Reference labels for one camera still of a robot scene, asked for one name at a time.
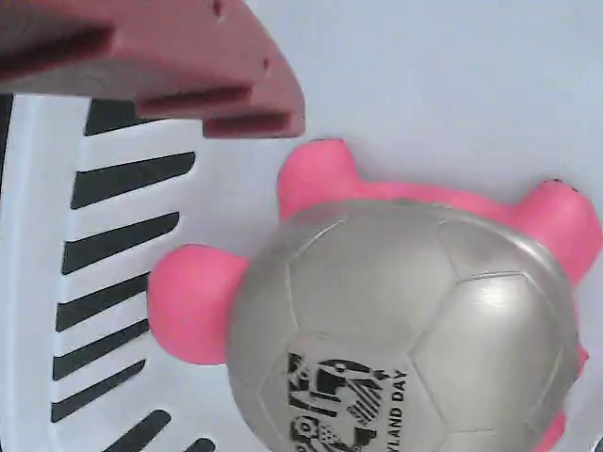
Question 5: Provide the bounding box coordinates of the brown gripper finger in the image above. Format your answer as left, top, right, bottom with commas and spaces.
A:
0, 0, 307, 140

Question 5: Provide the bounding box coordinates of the red turtle toy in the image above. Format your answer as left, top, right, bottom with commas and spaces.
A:
147, 137, 603, 452

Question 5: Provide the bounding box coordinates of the white plastic basket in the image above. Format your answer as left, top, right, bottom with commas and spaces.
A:
0, 0, 603, 452

